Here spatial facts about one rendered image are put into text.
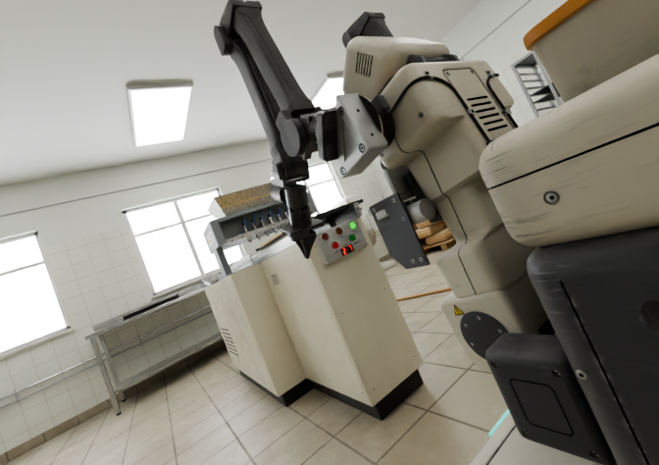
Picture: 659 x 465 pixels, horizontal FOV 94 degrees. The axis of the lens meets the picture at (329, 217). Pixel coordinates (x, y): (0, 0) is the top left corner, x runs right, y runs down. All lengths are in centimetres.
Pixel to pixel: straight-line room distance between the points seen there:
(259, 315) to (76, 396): 343
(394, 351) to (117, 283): 410
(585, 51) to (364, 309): 119
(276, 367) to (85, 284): 349
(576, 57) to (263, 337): 183
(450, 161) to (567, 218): 31
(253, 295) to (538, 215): 175
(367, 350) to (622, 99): 129
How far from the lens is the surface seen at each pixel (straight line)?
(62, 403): 512
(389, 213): 68
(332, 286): 137
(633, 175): 33
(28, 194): 543
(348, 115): 54
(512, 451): 81
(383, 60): 67
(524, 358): 55
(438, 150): 63
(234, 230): 207
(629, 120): 33
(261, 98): 83
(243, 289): 194
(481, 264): 61
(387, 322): 152
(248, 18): 86
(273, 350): 200
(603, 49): 50
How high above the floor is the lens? 78
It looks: 4 degrees up
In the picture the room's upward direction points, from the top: 23 degrees counter-clockwise
